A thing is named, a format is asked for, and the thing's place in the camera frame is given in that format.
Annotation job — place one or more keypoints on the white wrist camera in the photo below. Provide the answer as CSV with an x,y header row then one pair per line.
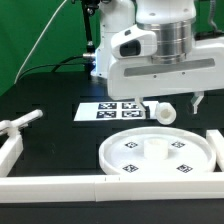
x,y
133,42

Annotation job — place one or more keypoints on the white paper marker sheet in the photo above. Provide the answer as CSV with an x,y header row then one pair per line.
x,y
102,111

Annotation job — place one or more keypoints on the black camera stand pole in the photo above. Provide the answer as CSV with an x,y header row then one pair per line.
x,y
89,7

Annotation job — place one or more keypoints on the white rod part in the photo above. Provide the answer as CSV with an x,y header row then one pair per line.
x,y
7,125

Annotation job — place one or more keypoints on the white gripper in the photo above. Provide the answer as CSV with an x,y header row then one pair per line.
x,y
202,70

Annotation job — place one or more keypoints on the white front frame bar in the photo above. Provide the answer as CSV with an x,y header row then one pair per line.
x,y
96,188

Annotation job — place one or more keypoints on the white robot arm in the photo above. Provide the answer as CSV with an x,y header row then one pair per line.
x,y
171,20

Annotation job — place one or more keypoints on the white round table top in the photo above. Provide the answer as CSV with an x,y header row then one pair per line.
x,y
156,150

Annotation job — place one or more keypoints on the white left frame bar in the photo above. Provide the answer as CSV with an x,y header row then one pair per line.
x,y
9,153

